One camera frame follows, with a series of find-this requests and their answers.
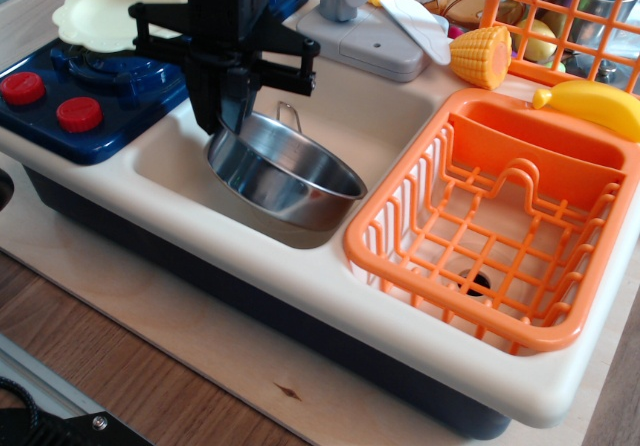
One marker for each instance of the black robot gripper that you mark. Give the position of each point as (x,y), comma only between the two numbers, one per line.
(241,39)

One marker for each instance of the small stainless steel pan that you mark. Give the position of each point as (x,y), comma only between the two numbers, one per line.
(284,174)

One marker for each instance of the cream toy sink unit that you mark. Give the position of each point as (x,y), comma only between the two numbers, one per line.
(229,288)

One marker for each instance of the orange plastic drying rack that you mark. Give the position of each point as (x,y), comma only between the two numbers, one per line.
(499,220)

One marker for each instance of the cream scalloped plastic plate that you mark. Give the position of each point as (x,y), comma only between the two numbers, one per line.
(102,26)

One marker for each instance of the red stove knob right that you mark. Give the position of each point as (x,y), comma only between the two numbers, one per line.
(79,114)

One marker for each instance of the red stove knob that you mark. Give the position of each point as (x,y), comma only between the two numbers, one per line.
(22,88)
(79,114)

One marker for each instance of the grey toy faucet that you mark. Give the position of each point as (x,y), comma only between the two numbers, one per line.
(358,34)

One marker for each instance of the blue toy stove top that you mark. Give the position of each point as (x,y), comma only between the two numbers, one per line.
(134,93)

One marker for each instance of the red stove knob left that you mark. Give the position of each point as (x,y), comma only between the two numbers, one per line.
(22,88)

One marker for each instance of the yellow toy corn cob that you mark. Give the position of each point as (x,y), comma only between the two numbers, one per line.
(482,57)

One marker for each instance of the yellow toy potato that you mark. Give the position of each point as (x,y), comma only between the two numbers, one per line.
(536,49)

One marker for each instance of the yellow toy banana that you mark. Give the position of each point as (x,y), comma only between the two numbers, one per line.
(602,104)

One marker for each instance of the white toy knife yellow handle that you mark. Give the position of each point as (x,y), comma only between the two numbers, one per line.
(421,26)

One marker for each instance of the orange wire basket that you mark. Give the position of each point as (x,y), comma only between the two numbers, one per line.
(615,60)

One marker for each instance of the black metal bracket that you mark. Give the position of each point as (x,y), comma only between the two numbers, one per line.
(91,429)

